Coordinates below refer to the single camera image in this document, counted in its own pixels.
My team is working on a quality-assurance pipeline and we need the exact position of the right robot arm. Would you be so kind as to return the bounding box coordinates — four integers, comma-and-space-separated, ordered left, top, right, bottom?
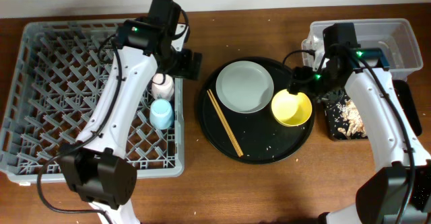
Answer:
287, 23, 430, 224

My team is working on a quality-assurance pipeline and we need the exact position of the yellow bowl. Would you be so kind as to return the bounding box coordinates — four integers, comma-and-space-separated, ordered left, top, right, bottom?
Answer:
271, 89, 312, 127

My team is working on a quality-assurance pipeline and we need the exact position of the pink cup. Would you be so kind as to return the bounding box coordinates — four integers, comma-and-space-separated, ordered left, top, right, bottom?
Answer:
151, 73, 174, 101

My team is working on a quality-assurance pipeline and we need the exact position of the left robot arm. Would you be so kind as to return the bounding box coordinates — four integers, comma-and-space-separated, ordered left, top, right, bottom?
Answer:
53, 0, 202, 223

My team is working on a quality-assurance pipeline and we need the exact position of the grey dishwasher rack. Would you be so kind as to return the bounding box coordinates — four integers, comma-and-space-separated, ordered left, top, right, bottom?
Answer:
1, 19, 185, 186

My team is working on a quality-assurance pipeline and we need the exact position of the clear plastic bin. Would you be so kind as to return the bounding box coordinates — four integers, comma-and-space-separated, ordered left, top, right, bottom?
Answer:
301, 18, 424, 81

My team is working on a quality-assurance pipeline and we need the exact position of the round black tray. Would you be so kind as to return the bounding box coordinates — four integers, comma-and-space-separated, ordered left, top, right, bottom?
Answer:
195, 60, 315, 164

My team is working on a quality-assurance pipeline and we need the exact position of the blue cup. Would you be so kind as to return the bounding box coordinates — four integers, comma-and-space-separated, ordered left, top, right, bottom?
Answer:
150, 99, 174, 130

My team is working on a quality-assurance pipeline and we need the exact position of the black rectangular tray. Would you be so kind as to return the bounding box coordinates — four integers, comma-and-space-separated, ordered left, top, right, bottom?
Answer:
325, 80, 422, 141

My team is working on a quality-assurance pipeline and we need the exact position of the grey plate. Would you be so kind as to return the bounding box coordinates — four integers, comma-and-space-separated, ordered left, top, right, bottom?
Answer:
215, 61, 274, 114

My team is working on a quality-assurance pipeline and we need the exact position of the wooden chopstick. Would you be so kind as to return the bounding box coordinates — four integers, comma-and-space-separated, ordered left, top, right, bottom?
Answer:
206, 89, 241, 158
208, 88, 243, 157

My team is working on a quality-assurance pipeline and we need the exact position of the food scraps pile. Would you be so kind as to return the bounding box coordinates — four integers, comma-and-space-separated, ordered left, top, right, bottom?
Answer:
336, 100, 367, 140

